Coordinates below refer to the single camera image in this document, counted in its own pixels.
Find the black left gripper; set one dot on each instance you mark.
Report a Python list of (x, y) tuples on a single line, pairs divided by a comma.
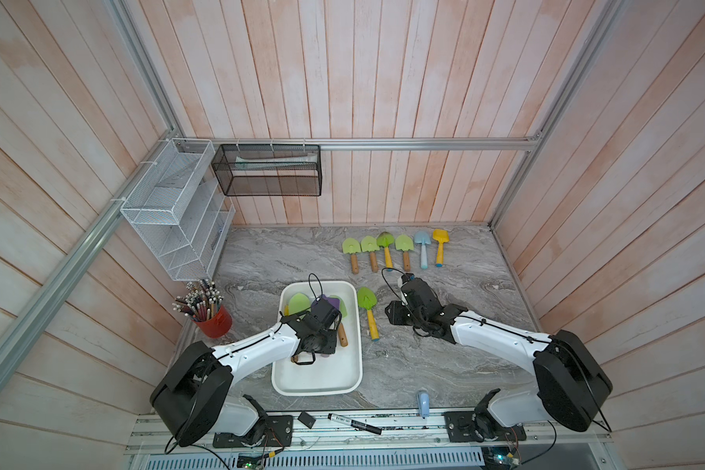
[(331, 345)]

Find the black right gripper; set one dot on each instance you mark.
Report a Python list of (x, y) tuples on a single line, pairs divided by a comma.
[(395, 309)]

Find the light blue shovel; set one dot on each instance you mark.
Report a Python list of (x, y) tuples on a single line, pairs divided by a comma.
[(423, 239)]

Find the yellow plastic shovel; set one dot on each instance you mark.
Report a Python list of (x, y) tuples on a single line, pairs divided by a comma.
[(442, 237)]

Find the bright green yellow-handled shovel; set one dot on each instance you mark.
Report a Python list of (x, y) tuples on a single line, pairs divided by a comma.
[(384, 241)]

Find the green shovel wooden handle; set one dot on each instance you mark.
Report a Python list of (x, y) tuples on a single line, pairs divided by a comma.
[(369, 245), (352, 248)]

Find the pink handled purple shovel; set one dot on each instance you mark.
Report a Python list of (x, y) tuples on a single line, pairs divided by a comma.
[(330, 302)]

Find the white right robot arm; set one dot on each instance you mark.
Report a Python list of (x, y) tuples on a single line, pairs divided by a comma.
[(568, 388)]

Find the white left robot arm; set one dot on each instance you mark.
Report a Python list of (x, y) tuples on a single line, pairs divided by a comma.
[(193, 393)]

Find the white storage box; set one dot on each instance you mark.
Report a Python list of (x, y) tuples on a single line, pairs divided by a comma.
[(340, 373)]

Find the light blue small bottle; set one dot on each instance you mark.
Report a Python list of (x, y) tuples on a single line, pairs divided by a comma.
[(423, 399)]

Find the black marker pen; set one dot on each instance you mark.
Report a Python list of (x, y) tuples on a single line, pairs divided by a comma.
[(358, 425)]

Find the small black block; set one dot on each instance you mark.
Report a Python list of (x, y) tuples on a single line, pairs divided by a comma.
[(307, 419)]

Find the red pencil cup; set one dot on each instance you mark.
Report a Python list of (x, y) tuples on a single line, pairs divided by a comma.
[(204, 305)]

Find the black mesh basket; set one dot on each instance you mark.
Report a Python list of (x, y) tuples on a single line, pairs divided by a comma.
[(268, 170)]

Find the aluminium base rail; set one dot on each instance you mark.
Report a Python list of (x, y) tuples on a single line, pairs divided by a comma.
[(407, 442)]

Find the white wire shelf rack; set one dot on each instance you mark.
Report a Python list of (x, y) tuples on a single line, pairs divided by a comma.
[(179, 211)]

